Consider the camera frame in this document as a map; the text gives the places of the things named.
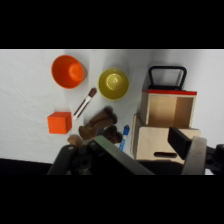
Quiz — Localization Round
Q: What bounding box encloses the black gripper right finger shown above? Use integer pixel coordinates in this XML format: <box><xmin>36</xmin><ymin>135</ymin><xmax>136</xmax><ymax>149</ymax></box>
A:
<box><xmin>167</xmin><ymin>126</ymin><xmax>208</xmax><ymax>176</ymax></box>

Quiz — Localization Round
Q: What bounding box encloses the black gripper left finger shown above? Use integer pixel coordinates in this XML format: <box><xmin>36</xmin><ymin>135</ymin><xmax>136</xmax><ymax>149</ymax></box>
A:
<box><xmin>92</xmin><ymin>134</ymin><xmax>155</xmax><ymax>176</ymax></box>

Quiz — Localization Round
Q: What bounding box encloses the light wooden drawer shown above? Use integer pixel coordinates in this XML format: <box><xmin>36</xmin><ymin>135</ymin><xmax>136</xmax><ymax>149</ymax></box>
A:
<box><xmin>130</xmin><ymin>114</ymin><xmax>202</xmax><ymax>165</ymax></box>

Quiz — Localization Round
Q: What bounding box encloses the blue white marker pen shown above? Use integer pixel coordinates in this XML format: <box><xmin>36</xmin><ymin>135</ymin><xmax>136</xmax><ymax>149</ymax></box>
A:
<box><xmin>118</xmin><ymin>124</ymin><xmax>131</xmax><ymax>152</ymax></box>

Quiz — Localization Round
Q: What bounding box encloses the brown plush toy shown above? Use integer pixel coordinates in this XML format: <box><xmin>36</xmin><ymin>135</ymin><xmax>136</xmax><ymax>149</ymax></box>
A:
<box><xmin>67</xmin><ymin>106</ymin><xmax>123</xmax><ymax>148</ymax></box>

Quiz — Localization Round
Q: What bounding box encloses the brown white marker pen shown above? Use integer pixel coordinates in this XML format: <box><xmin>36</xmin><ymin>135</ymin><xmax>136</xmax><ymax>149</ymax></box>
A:
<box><xmin>72</xmin><ymin>87</ymin><xmax>98</xmax><ymax>121</ymax></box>

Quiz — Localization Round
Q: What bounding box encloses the orange cube block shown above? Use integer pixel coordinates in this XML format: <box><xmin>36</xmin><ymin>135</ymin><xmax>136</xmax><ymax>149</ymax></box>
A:
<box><xmin>46</xmin><ymin>111</ymin><xmax>73</xmax><ymax>135</ymax></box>

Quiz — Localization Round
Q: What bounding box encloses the yellow plastic bowl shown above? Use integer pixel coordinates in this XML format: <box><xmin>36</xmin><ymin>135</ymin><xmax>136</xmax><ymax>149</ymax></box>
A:
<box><xmin>97</xmin><ymin>67</ymin><xmax>130</xmax><ymax>101</ymax></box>

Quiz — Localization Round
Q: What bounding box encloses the orange plastic cup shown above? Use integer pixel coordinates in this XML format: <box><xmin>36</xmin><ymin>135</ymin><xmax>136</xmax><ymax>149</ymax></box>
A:
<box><xmin>50</xmin><ymin>54</ymin><xmax>88</xmax><ymax>90</ymax></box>

